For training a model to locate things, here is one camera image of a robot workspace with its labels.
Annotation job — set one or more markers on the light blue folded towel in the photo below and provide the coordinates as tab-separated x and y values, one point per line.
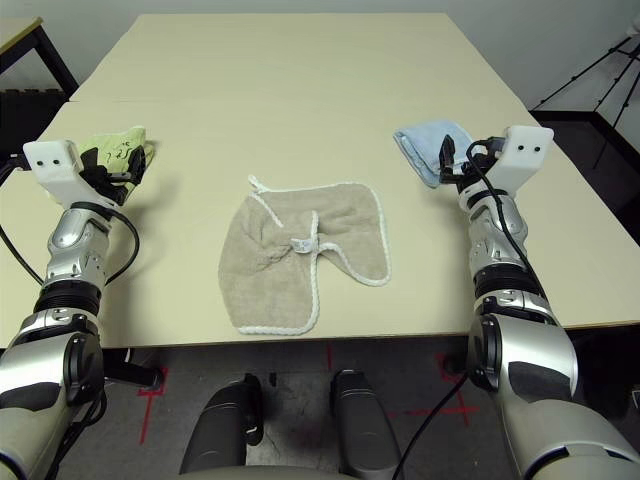
420	142

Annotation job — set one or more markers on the beige towel with white trim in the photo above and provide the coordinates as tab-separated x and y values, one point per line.
270	260

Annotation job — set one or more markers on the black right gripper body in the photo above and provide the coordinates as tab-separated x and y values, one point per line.
475	172

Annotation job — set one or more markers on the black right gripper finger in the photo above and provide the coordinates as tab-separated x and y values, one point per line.
447	152

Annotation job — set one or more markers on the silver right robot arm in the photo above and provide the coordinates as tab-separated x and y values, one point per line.
530	350

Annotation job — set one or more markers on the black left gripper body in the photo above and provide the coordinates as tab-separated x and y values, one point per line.
112	185

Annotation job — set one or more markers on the grey robot torso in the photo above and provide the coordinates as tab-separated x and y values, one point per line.
300	476

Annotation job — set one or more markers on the green folded towel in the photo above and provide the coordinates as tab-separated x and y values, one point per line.
115	142

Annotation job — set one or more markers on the grey right robot leg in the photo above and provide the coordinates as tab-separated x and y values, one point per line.
365	415

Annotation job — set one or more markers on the side table with black frame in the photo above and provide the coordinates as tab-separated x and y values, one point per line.
20	35

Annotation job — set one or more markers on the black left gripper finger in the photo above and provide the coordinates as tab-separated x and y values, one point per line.
92	160
136	165

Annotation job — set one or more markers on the black tripod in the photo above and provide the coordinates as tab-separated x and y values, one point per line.
607	52

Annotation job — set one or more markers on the grey robot leg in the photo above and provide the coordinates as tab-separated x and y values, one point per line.
365	415
220	425

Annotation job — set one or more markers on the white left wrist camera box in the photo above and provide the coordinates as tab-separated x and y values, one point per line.
50	160

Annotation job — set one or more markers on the black table foot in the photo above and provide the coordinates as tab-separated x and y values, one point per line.
457	364
135	374

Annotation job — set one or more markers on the grey left robot leg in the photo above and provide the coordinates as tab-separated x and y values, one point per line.
220	425

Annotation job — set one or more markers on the black foam mat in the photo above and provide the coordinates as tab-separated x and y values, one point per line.
30	110

